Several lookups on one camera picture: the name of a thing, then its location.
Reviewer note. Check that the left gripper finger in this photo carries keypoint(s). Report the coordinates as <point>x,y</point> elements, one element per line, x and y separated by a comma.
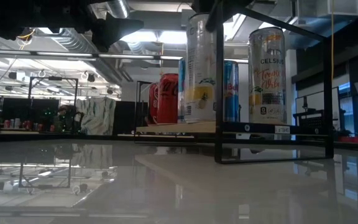
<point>110,31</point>

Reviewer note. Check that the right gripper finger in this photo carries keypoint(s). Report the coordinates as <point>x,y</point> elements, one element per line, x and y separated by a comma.
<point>210,23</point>

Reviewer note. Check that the blue silver Red Bull can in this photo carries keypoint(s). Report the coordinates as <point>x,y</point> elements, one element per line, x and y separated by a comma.
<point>231,93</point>
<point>181,90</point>

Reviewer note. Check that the red Coca-Cola can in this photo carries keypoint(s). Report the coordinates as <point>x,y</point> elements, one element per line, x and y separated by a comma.
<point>153,105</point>

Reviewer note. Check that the red Coke Zero can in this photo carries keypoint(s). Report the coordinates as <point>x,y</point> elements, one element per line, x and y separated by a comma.
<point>168,99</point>

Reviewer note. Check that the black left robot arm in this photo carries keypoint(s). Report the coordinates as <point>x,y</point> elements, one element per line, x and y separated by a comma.
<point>11,15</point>

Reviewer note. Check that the long ceiling light strip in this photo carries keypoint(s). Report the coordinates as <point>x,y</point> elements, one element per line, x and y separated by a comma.
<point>64,54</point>

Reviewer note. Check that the white green patterned cloth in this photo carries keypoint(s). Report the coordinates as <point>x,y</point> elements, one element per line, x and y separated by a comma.
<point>98,115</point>

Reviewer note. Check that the white hanging panel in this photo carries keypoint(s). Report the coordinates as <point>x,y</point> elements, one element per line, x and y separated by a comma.
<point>337,7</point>

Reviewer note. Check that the red container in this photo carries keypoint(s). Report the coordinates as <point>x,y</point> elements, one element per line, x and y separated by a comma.
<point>350,140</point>

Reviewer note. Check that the silver ventilation duct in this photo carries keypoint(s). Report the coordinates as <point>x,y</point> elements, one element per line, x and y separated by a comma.
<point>76,43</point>

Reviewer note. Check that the black rig frame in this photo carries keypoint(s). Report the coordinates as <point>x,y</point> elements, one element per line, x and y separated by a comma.
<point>54,78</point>

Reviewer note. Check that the black table frame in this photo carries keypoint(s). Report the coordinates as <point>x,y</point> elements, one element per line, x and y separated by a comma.
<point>73,137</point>

